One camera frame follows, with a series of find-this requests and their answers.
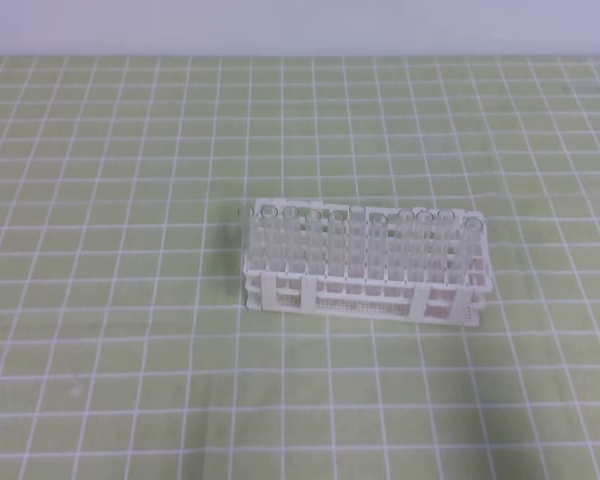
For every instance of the clear test tube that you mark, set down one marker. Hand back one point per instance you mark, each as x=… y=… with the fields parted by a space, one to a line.
x=400 y=246
x=459 y=266
x=378 y=234
x=442 y=233
x=356 y=241
x=419 y=245

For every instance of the white test tube rack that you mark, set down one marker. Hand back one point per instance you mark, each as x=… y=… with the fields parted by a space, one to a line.
x=295 y=259

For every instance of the green checkered tablecloth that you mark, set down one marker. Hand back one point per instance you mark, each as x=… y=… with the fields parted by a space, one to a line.
x=126 y=350

